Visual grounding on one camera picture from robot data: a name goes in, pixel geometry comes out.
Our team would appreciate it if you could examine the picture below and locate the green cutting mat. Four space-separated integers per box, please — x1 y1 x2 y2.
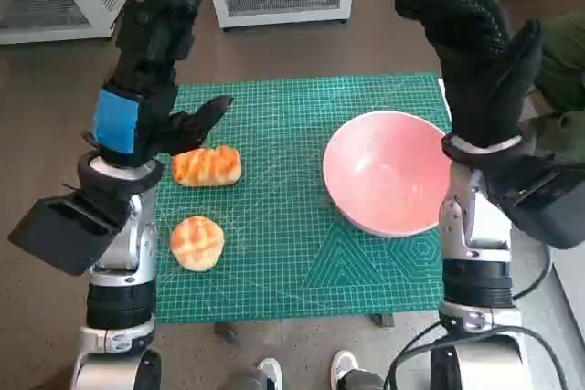
153 72 453 325

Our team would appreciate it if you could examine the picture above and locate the pink bowl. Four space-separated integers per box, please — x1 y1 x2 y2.
322 111 452 238

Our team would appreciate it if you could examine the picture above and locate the white desk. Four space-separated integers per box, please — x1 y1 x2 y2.
548 261 585 364

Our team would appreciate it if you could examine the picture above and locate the white shoe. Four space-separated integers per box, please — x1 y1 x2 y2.
330 349 360 390
256 357 283 390

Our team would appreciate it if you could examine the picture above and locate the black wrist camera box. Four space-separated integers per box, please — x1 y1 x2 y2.
7 193 133 277
486 152 585 250

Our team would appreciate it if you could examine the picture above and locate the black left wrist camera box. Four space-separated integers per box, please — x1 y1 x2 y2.
7 193 133 277

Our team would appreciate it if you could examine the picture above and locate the black table leg bracket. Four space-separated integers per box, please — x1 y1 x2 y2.
214 321 238 344
368 312 395 330

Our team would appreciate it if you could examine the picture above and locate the long braided toy bread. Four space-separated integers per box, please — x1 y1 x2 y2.
172 144 242 188

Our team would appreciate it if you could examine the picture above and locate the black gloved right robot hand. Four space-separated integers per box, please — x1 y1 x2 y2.
391 0 544 148

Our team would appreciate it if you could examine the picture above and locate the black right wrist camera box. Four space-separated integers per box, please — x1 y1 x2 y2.
486 152 585 250

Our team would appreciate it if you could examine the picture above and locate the person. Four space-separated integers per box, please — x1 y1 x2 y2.
518 10 585 167

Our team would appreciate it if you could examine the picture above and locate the round toy bread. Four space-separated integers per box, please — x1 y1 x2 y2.
169 215 226 273

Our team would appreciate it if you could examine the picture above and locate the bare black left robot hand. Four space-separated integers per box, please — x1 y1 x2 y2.
84 0 235 170

